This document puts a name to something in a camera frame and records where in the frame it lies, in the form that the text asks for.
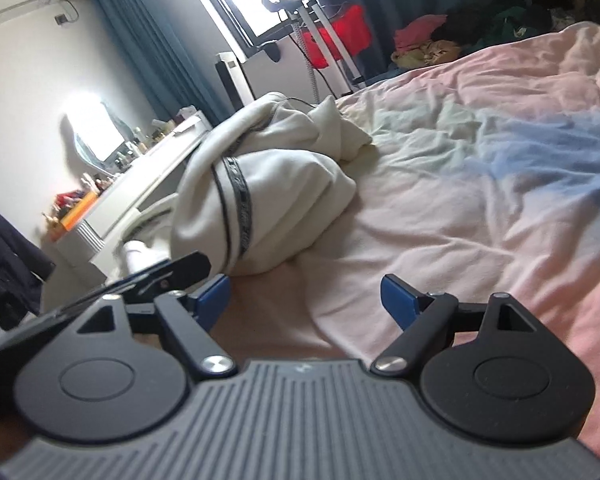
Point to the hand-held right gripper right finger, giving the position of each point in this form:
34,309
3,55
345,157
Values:
398,300

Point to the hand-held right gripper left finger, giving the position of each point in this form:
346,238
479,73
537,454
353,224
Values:
214,297

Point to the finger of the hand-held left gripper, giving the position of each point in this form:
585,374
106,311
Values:
180,267

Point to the white zip jacket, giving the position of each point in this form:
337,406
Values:
280,185

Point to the small white cloth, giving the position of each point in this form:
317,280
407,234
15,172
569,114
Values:
140,255

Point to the white dressing table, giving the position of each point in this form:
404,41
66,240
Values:
130,185

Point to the orange box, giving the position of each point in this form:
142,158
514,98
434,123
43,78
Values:
72,217

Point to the row of cosmetic bottles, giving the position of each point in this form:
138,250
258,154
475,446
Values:
130,147

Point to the pastel bed blanket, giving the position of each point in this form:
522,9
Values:
480,185

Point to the lit vanity mirror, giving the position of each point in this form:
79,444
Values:
92,125

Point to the dark cloth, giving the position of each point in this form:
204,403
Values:
7,260

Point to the white tower appliance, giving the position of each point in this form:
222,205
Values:
230,80

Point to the black steamer head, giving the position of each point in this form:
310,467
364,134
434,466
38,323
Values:
269,50

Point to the yellow cloth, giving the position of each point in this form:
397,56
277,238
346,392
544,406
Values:
430,54

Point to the pink cloth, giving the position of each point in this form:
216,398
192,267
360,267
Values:
420,30

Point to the garment steamer stand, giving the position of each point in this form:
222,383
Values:
330,35

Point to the red bag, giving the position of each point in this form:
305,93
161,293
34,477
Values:
354,24

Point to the black cloth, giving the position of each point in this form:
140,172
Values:
470,22

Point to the green cloth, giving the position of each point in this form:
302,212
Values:
515,22

